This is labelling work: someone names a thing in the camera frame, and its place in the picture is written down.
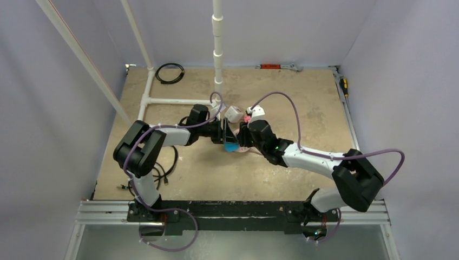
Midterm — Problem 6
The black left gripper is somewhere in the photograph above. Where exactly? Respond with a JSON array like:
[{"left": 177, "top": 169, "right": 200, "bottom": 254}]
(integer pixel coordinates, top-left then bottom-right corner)
[{"left": 198, "top": 118, "right": 239, "bottom": 145}]

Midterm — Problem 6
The blue square adapter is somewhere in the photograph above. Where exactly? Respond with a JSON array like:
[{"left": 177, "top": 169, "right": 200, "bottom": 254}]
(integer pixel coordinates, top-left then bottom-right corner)
[{"left": 224, "top": 143, "right": 239, "bottom": 152}]

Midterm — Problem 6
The white tiger cube socket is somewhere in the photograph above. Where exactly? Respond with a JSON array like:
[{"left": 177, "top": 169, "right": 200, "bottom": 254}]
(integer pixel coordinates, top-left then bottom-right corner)
[{"left": 224, "top": 106, "right": 244, "bottom": 124}]

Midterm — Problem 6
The pink round socket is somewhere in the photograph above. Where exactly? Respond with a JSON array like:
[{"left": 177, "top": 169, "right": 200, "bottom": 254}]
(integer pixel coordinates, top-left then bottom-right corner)
[{"left": 233, "top": 129, "right": 253, "bottom": 153}]

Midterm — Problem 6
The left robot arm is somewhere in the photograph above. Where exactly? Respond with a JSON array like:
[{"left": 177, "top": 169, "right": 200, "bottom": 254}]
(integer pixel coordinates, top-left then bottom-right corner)
[{"left": 113, "top": 104, "right": 238, "bottom": 222}]

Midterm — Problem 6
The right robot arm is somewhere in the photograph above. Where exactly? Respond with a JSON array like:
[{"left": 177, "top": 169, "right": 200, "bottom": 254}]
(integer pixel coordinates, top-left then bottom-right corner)
[{"left": 237, "top": 120, "right": 384, "bottom": 220}]

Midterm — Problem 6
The yellow black screwdriver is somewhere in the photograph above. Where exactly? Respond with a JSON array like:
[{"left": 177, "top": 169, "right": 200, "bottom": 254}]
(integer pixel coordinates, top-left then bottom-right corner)
[{"left": 340, "top": 77, "right": 349, "bottom": 98}]

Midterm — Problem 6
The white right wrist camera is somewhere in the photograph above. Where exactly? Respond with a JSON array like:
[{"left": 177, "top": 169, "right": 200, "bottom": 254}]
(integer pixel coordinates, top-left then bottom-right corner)
[{"left": 246, "top": 105, "right": 265, "bottom": 123}]

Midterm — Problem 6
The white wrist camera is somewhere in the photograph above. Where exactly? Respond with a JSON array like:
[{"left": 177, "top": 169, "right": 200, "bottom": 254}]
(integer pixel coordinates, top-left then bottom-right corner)
[
  {"left": 209, "top": 102, "right": 226, "bottom": 118},
  {"left": 246, "top": 105, "right": 265, "bottom": 123}
]

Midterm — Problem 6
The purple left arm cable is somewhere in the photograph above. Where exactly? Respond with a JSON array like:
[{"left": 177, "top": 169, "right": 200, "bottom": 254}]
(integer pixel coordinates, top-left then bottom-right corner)
[{"left": 122, "top": 92, "right": 225, "bottom": 252}]

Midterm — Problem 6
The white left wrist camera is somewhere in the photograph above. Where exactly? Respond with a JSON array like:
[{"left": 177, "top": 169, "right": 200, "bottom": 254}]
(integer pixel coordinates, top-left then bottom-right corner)
[{"left": 209, "top": 102, "right": 226, "bottom": 118}]

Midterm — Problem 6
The black usb cable bundle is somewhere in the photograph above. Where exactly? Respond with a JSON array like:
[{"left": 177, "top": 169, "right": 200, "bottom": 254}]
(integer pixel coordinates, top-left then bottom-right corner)
[{"left": 118, "top": 143, "right": 179, "bottom": 193}]

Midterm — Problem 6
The red handled adjustable wrench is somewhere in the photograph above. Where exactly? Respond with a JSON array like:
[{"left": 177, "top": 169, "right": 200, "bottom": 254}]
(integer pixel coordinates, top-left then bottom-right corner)
[{"left": 255, "top": 63, "right": 303, "bottom": 72}]

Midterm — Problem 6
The black coiled cable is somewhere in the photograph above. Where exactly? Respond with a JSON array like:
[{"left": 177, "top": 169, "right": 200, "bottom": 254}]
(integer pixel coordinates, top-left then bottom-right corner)
[{"left": 155, "top": 63, "right": 186, "bottom": 86}]

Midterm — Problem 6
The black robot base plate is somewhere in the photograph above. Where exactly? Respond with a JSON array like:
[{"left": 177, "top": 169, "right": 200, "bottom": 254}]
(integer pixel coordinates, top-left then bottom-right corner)
[{"left": 127, "top": 200, "right": 338, "bottom": 236}]

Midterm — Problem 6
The aluminium table edge rail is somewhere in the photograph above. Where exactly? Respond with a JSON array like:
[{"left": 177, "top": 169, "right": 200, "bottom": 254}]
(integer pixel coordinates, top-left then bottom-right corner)
[{"left": 328, "top": 66, "right": 361, "bottom": 151}]

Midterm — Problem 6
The aluminium front frame rail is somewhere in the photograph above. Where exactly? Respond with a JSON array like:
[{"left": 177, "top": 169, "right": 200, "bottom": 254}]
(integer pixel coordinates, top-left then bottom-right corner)
[{"left": 75, "top": 200, "right": 129, "bottom": 225}]

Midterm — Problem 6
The white PVC pipe frame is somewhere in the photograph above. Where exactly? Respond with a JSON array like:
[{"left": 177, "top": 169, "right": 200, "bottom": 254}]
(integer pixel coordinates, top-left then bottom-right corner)
[{"left": 36, "top": 1, "right": 224, "bottom": 124}]

